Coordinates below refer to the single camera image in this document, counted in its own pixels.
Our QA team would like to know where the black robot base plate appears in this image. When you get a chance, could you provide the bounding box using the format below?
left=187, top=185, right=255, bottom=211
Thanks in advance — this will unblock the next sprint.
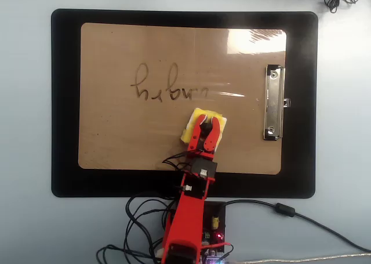
left=199, top=201, right=227, bottom=264

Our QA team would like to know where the silver USB cable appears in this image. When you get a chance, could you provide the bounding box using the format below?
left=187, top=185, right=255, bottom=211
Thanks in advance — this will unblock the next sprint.
left=228, top=252, right=371, bottom=264

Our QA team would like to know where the black power cable with ferrite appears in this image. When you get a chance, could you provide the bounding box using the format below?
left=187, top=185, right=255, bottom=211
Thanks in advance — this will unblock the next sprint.
left=222, top=199, right=371, bottom=254

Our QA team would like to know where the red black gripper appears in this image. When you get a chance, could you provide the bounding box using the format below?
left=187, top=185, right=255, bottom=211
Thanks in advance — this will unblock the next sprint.
left=186, top=114, right=221, bottom=161

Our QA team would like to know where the brown clipboard board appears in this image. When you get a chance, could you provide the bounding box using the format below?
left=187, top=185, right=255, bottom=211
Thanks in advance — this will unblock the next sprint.
left=78, top=22, right=288, bottom=176

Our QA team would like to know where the yellow sponge with black knob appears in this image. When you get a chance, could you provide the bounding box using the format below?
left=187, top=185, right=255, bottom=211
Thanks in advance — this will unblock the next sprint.
left=180, top=107, right=228, bottom=146

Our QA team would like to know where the black mat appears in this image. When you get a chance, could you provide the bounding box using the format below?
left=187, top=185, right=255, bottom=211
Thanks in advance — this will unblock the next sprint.
left=50, top=8, right=319, bottom=200

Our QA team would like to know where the controller circuit board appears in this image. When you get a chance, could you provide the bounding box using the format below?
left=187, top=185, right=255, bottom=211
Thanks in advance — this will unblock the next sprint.
left=202, top=230, right=230, bottom=264

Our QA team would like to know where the red wire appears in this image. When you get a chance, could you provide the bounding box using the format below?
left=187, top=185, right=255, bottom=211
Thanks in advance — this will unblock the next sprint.
left=199, top=241, right=234, bottom=256

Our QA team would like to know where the metal clipboard clip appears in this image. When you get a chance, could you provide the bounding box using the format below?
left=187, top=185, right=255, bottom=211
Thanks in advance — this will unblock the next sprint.
left=262, top=63, right=292, bottom=142

